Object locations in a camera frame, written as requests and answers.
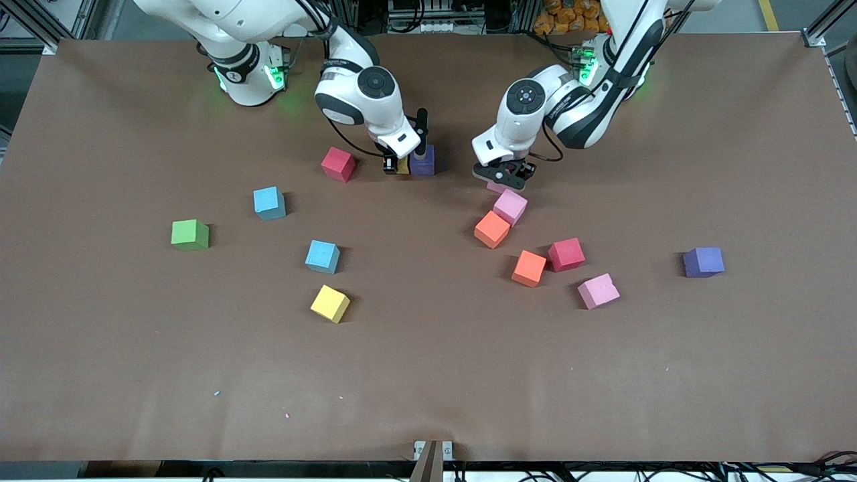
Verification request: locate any purple foam cube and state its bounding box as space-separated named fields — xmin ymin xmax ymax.
xmin=409 ymin=144 xmax=437 ymax=177
xmin=683 ymin=246 xmax=726 ymax=278

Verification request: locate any red foam cube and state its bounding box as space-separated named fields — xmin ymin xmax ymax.
xmin=548 ymin=238 xmax=586 ymax=273
xmin=321 ymin=147 xmax=357 ymax=183

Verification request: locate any orange foam cube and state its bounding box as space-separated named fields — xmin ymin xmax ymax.
xmin=474 ymin=210 xmax=512 ymax=250
xmin=512 ymin=250 xmax=548 ymax=289

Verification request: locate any cyan foam cube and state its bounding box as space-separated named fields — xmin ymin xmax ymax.
xmin=253 ymin=186 xmax=287 ymax=222
xmin=305 ymin=240 xmax=341 ymax=275

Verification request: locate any pink foam cube with notch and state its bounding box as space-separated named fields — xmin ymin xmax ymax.
xmin=577 ymin=272 xmax=621 ymax=311

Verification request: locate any net bag of oranges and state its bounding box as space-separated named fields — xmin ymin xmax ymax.
xmin=534 ymin=0 xmax=613 ymax=35

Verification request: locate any paper table cover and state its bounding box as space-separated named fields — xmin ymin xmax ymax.
xmin=0 ymin=33 xmax=857 ymax=463

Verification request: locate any green foam cube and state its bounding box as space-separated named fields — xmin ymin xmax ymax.
xmin=171 ymin=219 xmax=210 ymax=252

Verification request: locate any grey metal clamp bracket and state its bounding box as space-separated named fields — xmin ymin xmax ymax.
xmin=413 ymin=440 xmax=454 ymax=482

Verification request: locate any aluminium frame post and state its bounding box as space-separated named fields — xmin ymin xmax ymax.
xmin=0 ymin=0 xmax=101 ymax=56
xmin=802 ymin=0 xmax=857 ymax=49

